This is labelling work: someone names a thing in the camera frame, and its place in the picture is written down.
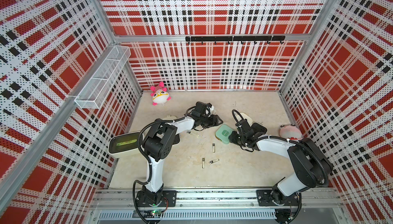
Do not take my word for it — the pink white owl plush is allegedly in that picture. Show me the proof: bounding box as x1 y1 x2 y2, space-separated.
150 82 172 106

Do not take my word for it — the white box green screen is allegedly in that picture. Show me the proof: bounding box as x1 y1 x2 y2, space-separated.
107 131 140 158

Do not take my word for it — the pink frog plush red dress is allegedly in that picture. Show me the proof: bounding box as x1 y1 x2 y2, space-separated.
279 124 303 140

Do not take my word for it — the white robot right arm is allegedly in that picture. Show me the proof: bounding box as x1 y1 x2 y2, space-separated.
229 109 333 206

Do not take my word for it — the black wall hook rail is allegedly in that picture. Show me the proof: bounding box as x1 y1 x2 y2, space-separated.
185 35 286 43

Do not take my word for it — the silver nail clipper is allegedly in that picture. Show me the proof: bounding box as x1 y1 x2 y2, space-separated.
187 130 200 138

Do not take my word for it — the cream manicure case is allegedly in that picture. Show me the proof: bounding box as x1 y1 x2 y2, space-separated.
162 115 180 145
241 112 267 133

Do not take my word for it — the mint green manicure case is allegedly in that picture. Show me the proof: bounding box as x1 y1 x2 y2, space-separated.
215 124 234 145

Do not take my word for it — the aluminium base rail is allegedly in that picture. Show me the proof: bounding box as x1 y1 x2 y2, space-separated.
91 188 344 222

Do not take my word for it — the white wire mesh shelf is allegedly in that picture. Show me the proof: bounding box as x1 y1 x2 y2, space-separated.
75 45 131 109

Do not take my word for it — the silver clipper bottom right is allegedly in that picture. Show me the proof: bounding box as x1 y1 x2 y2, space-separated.
209 158 219 164

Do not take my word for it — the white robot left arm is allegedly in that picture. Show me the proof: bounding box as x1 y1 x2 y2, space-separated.
135 102 223 206

